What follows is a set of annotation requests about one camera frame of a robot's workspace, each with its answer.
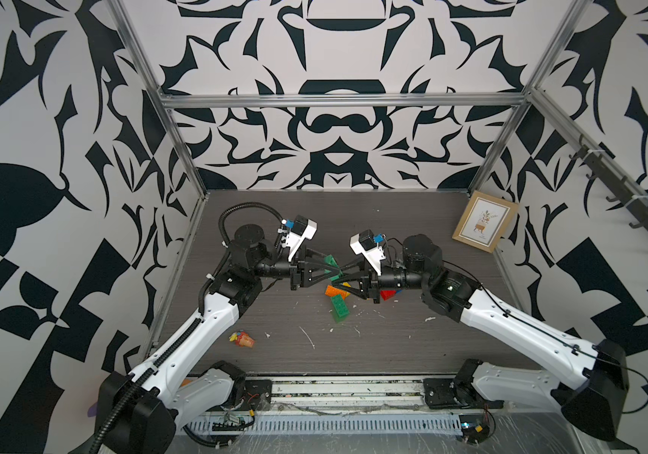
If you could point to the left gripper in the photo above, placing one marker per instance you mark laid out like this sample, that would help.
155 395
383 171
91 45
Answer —
299 274

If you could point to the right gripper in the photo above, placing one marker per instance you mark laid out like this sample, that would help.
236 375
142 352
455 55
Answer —
369 284

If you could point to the dark green upturned lego brick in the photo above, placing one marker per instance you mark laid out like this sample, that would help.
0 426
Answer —
335 273

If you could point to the dark green long lego brick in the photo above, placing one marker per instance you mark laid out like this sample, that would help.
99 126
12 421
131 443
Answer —
340 309

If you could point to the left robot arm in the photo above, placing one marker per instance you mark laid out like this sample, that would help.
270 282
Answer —
143 410

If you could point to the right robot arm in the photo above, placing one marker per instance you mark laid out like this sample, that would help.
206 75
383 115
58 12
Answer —
587 382

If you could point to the orange long lego brick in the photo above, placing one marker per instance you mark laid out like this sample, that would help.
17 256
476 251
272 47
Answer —
333 292

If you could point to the red square lego brick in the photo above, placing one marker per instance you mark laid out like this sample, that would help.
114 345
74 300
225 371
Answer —
386 295

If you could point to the small ice cream toy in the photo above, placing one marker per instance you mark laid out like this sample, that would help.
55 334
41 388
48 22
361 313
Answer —
242 339

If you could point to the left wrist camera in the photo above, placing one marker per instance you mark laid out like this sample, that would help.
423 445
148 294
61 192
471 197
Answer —
294 233

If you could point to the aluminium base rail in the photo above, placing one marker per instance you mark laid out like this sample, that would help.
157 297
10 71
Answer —
403 391

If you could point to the white cable duct strip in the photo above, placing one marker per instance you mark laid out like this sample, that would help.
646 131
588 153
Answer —
347 424

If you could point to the wooden picture frame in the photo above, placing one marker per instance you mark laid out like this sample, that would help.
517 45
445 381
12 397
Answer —
484 221

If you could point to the wall hook rack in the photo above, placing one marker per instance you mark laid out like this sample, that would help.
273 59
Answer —
624 191

